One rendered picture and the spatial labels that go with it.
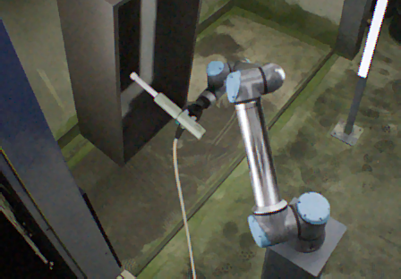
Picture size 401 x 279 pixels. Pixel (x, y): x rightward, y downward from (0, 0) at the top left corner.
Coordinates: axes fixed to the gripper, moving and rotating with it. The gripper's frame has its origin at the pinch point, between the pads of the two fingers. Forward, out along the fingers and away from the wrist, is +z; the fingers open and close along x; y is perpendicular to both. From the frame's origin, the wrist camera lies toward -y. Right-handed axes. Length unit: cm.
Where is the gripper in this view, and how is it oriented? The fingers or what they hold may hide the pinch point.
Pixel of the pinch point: (182, 123)
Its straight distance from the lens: 222.9
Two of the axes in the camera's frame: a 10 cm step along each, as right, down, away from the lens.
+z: -5.9, 6.2, -5.2
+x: -7.6, -6.5, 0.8
